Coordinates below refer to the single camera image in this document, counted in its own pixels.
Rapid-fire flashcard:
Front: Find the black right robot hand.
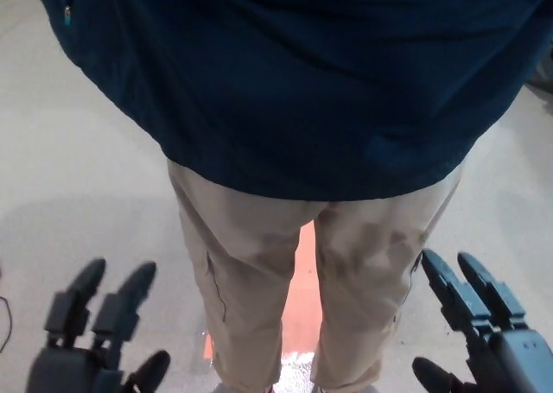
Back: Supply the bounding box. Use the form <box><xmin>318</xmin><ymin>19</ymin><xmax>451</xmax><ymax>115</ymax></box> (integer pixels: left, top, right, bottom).
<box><xmin>410</xmin><ymin>248</ymin><xmax>553</xmax><ymax>393</ymax></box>

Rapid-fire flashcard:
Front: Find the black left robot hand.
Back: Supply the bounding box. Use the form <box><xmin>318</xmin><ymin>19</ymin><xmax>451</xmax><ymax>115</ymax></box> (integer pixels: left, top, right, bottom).
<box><xmin>23</xmin><ymin>257</ymin><xmax>172</xmax><ymax>393</ymax></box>

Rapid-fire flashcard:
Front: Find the navy blue coat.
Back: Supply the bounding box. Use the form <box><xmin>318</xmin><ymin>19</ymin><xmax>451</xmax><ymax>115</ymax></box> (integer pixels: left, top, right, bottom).
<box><xmin>32</xmin><ymin>0</ymin><xmax>553</xmax><ymax>203</ymax></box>

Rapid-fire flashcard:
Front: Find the orange floor mat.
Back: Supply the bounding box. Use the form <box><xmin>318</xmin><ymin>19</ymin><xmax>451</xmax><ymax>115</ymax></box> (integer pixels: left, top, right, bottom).
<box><xmin>200</xmin><ymin>221</ymin><xmax>325</xmax><ymax>364</ymax></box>

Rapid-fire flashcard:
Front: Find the black floor cable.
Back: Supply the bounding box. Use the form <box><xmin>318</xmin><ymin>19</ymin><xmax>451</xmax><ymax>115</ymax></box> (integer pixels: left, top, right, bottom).
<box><xmin>0</xmin><ymin>295</ymin><xmax>15</xmax><ymax>353</ymax></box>

